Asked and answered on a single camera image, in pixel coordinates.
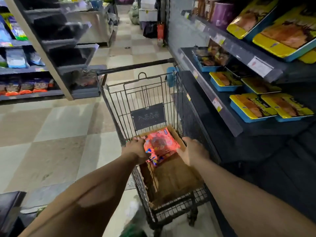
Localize person's left hand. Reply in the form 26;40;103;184
121;136;151;166

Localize person's right hand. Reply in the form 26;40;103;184
176;137;210;167

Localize bundle of orange snack packets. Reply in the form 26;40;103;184
143;127;181;167

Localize person's left forearm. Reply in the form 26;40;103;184
18;152;139;237

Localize person's right forearm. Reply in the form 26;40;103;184
190;155;316;237

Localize dark cart sign plate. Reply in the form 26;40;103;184
130;103;166;132

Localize brown cardboard box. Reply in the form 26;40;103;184
137;124;204;209

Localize dark grey shelf unit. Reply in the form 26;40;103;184
168;0;316;220

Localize white yellow price label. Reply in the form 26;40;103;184
212;98;223;113
213;34;226;46

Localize blue plastic cart flap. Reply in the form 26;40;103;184
166;66;179;87

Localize reddish packet in end rack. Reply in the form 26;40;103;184
74;70;98;87

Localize rows of yellow blue tins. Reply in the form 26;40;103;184
192;0;316;124

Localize red fire extinguisher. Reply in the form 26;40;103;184
157;23;165;46

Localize black bag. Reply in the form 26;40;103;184
143;22;158;39

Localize grey shelf unit with end racks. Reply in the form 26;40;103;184
0;0;107;102

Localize large white price label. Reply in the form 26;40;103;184
247;56;273;77

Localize grey produce counter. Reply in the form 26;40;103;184
59;0;119;48

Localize row of orange brown snack bags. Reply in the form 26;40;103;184
0;78;55;96

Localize white box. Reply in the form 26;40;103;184
140;0;157;10
138;8;158;22

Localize pile of green sacks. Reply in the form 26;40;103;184
128;1;140;25

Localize small blue white bag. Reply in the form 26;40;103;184
28;52;45;66

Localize purple round canister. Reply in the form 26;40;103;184
211;2;235;30

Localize brown round canister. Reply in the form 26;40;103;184
204;0;218;22
193;0;205;16

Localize pale blue white bag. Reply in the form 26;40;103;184
5;48;28;68

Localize colourful green yellow bag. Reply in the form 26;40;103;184
1;13;28;41

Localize black wire shopping cart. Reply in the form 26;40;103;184
97;58;211;231

